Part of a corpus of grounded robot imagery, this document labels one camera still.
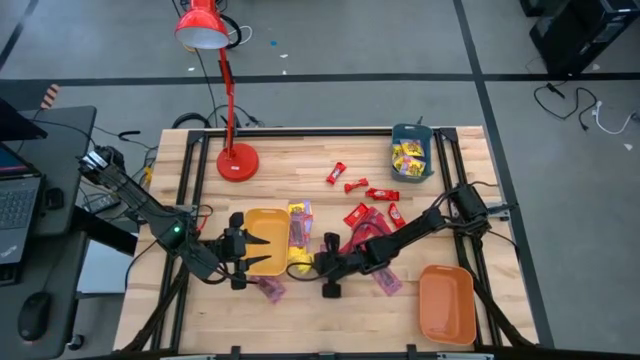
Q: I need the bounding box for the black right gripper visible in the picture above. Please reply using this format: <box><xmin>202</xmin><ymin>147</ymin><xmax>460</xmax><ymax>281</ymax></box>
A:
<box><xmin>309</xmin><ymin>231</ymin><xmax>374</xmax><ymax>300</ymax></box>

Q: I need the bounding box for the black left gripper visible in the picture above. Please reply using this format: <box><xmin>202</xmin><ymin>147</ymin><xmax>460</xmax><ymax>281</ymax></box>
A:
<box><xmin>217</xmin><ymin>211</ymin><xmax>273</xmax><ymax>292</ymax></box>

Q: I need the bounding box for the long red candy pack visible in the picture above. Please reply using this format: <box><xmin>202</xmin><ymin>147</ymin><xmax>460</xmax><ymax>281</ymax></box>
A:
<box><xmin>370</xmin><ymin>213</ymin><xmax>396</xmax><ymax>236</ymax></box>
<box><xmin>352</xmin><ymin>207</ymin><xmax>379</xmax><ymax>240</ymax></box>
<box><xmin>337</xmin><ymin>233</ymin><xmax>365</xmax><ymax>254</ymax></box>

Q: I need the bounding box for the pink candy pack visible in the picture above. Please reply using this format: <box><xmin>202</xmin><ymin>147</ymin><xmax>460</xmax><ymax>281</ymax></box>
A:
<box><xmin>248</xmin><ymin>275</ymin><xmax>287</xmax><ymax>305</ymax></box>
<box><xmin>374</xmin><ymin>269</ymin><xmax>404</xmax><ymax>297</ymax></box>
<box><xmin>288</xmin><ymin>199</ymin><xmax>315</xmax><ymax>251</ymax></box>

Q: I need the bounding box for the yellow plastic bin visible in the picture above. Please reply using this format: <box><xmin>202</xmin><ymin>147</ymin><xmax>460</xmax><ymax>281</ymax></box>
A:
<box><xmin>237</xmin><ymin>207</ymin><xmax>292</xmax><ymax>277</ymax></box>

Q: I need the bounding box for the small red KitKat bar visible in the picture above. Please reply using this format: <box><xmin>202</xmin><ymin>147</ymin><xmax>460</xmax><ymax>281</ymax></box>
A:
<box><xmin>342</xmin><ymin>201</ymin><xmax>370</xmax><ymax>228</ymax></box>
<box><xmin>387</xmin><ymin>202</ymin><xmax>407</xmax><ymax>230</ymax></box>
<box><xmin>325</xmin><ymin>161</ymin><xmax>348</xmax><ymax>186</ymax></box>
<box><xmin>367</xmin><ymin>187</ymin><xmax>401</xmax><ymax>203</ymax></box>
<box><xmin>343</xmin><ymin>177</ymin><xmax>370</xmax><ymax>195</ymax></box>

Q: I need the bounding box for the orange plastic bin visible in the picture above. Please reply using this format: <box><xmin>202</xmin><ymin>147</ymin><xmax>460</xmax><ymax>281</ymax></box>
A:
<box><xmin>417</xmin><ymin>264</ymin><xmax>478</xmax><ymax>347</ymax></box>

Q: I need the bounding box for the black power strip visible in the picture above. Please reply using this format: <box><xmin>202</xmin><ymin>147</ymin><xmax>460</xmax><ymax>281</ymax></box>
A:
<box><xmin>82</xmin><ymin>193</ymin><xmax>121</xmax><ymax>215</ymax></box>

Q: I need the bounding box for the teal plastic bin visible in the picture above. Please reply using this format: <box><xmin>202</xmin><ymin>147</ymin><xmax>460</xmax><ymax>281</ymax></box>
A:
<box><xmin>391</xmin><ymin>122</ymin><xmax>436</xmax><ymax>184</ymax></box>

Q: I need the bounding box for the black power adapter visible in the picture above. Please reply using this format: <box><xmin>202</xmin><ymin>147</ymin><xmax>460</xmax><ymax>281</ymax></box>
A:
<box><xmin>44</xmin><ymin>186</ymin><xmax>65</xmax><ymax>211</ymax></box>

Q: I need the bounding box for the dark grey desk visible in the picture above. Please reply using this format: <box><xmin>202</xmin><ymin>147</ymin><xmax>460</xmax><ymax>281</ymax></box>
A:
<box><xmin>0</xmin><ymin>105</ymin><xmax>98</xmax><ymax>360</ymax></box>

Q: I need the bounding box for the black computer mouse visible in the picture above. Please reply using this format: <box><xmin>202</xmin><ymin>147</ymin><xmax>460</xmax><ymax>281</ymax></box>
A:
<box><xmin>17</xmin><ymin>291</ymin><xmax>53</xmax><ymax>343</ymax></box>

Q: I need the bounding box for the red desk lamp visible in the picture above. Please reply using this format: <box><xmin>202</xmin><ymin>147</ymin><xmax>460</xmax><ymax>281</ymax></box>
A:
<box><xmin>174</xmin><ymin>0</ymin><xmax>261</xmax><ymax>183</ymax></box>

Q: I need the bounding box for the grey laptop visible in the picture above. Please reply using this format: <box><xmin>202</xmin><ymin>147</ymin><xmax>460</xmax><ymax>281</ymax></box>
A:
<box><xmin>0</xmin><ymin>142</ymin><xmax>45</xmax><ymax>287</ymax></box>

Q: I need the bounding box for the orange black striped block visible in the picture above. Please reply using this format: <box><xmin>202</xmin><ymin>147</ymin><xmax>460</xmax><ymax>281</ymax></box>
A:
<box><xmin>39</xmin><ymin>83</ymin><xmax>61</xmax><ymax>110</ymax></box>

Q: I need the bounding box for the black monitor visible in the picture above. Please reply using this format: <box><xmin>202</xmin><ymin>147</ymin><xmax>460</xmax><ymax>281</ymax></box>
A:
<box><xmin>0</xmin><ymin>97</ymin><xmax>49</xmax><ymax>143</ymax></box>

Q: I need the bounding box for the black computer tower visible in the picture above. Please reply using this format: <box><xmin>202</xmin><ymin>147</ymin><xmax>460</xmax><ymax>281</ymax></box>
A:
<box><xmin>528</xmin><ymin>0</ymin><xmax>640</xmax><ymax>77</ymax></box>

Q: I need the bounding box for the black aluminium rig frame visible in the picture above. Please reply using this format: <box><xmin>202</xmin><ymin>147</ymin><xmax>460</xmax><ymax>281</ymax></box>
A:
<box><xmin>117</xmin><ymin>126</ymin><xmax>540</xmax><ymax>360</ymax></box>

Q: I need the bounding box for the black cable coil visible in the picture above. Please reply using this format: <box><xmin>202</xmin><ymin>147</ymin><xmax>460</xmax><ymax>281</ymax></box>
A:
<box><xmin>171</xmin><ymin>111</ymin><xmax>212</xmax><ymax>130</ymax></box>

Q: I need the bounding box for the black cable loop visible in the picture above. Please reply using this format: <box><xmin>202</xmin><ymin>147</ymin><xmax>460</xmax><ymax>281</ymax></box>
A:
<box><xmin>219</xmin><ymin>12</ymin><xmax>243</xmax><ymax>50</ymax></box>

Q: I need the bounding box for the black floor cable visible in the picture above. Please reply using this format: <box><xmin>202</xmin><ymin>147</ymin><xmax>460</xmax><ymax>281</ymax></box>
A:
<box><xmin>532</xmin><ymin>81</ymin><xmax>600</xmax><ymax>133</ymax></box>

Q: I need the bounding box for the white floor cable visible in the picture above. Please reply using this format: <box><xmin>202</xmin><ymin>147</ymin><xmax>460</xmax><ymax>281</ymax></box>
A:
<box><xmin>591</xmin><ymin>100</ymin><xmax>637</xmax><ymax>136</ymax></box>

